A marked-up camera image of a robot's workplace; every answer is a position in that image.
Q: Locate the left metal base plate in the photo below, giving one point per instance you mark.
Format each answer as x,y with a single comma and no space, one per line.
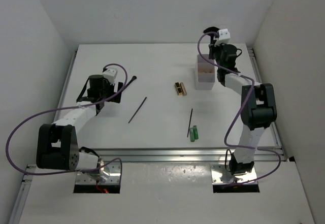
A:
108,175

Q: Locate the white three-compartment organizer box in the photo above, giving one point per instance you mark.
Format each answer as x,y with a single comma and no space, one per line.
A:
204,81

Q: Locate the black thin pencil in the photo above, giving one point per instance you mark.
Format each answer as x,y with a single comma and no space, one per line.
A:
137,110
189,124

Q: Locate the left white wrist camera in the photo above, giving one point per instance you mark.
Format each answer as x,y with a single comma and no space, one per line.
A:
110,74

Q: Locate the aluminium rail front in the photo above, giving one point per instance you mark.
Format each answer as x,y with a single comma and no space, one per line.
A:
180,155

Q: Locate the green tube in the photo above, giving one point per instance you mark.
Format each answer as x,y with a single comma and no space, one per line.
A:
191,135
195,132

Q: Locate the black small round brush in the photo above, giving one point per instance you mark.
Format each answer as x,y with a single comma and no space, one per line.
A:
128,84

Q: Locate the black thin pencil right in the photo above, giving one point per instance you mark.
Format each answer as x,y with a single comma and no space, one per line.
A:
189,124

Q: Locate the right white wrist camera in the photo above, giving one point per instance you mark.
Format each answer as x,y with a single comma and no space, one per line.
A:
222,37

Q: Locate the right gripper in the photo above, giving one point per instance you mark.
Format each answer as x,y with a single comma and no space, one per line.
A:
213,48

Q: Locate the green tube right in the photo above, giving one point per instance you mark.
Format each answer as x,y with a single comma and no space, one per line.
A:
195,132

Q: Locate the beige makeup sponge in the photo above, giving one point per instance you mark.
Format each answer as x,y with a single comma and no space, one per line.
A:
205,71

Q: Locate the green tube left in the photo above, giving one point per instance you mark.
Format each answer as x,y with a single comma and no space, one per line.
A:
191,135

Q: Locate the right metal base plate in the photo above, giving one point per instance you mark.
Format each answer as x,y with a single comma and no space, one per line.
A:
220,176

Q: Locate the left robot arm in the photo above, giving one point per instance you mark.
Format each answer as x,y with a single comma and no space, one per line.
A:
57,142

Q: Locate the metal base plate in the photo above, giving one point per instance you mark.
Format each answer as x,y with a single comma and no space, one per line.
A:
220,176
108,175

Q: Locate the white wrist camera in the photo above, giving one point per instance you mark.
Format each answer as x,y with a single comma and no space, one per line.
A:
110,74
222,37

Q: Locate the black thin pencil left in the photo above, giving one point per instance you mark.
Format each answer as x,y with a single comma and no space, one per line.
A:
137,110

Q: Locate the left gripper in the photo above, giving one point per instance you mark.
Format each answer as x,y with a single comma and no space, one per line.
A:
110,86

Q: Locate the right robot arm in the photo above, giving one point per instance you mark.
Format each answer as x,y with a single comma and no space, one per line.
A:
258,107

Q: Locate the black gold lipstick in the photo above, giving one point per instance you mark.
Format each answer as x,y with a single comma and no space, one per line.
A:
178,88

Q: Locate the rose gold lipstick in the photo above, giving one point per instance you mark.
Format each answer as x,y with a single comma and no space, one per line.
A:
184,92

